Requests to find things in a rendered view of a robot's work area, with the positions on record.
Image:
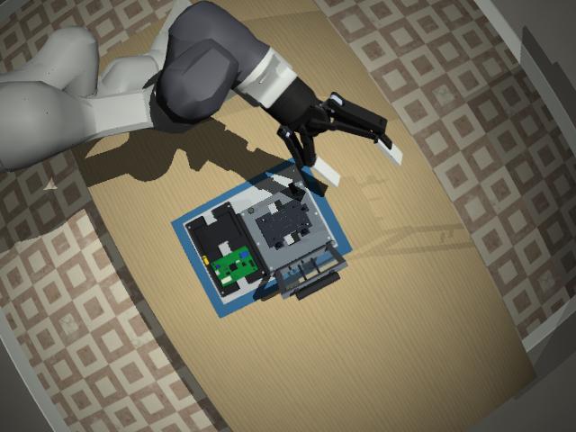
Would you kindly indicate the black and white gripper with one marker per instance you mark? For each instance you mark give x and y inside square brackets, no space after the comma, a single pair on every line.
[298,102]

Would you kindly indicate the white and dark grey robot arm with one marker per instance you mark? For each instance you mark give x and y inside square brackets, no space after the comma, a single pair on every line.
[202,53]

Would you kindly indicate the green circuit board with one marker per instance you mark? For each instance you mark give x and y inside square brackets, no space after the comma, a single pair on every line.
[234,266]

